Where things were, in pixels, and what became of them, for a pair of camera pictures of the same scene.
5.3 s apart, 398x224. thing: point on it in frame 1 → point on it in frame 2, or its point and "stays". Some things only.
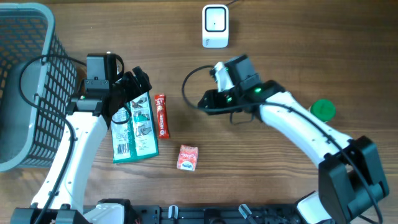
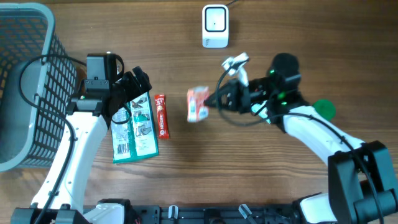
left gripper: x=136 y=89 stays
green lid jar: x=324 y=109 stays
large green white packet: x=134 y=132 stays
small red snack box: x=188 y=158 → x=196 y=110
